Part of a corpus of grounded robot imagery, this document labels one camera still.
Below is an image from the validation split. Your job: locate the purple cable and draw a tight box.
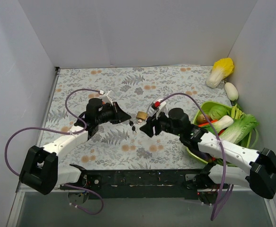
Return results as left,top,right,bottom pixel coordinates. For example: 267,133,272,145
4,88,105,215
161,92,234,221

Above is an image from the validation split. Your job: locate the white radish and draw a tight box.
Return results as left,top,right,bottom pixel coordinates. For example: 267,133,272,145
224,82,239,101

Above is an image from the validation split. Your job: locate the green plastic basket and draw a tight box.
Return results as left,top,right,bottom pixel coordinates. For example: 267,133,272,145
185,101,252,167

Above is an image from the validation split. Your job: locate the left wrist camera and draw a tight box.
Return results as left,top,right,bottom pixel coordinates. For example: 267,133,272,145
99,90,113,105

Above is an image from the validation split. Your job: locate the brass padlock silver shackle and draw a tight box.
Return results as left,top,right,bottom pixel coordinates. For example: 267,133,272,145
136,104,153,121

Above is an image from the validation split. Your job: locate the brown kiwi potato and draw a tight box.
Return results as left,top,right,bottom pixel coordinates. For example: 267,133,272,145
196,114,212,124

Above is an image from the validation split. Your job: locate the black headed key set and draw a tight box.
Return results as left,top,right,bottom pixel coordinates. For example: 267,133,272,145
129,121,136,133

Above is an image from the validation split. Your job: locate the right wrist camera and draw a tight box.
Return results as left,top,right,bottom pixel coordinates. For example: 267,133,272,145
151,99,167,119

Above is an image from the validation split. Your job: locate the floral table mat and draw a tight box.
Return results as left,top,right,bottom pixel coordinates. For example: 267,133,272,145
39,66,231,170

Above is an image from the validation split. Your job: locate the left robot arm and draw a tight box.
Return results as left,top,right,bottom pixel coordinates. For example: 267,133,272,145
19,98,131,195

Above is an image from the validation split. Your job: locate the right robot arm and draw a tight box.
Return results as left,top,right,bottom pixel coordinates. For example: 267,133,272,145
140,108,276,199

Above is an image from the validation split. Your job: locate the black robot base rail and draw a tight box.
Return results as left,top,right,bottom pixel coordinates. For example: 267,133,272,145
59,169,220,201

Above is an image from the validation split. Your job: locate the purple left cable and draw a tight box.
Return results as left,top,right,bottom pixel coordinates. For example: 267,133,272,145
4,88,105,215

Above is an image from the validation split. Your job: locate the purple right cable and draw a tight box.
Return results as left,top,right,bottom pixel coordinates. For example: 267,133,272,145
161,92,234,221

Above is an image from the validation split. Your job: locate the white bok choy stalk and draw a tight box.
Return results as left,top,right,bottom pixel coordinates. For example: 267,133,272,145
212,115,234,133

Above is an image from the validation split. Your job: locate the orange carrot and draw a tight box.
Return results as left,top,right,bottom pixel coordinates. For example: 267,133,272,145
198,120,217,127

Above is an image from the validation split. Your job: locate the green leafy lettuce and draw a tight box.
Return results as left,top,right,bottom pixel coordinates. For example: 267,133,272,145
219,104,259,148

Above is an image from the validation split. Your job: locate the green round cabbage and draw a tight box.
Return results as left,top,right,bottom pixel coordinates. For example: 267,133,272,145
208,105,228,120

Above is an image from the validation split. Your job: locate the yellow white napa cabbage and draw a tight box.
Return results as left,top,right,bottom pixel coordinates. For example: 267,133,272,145
206,58,234,88

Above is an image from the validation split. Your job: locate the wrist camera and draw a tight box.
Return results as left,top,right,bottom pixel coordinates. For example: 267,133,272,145
99,90,113,105
151,99,167,119

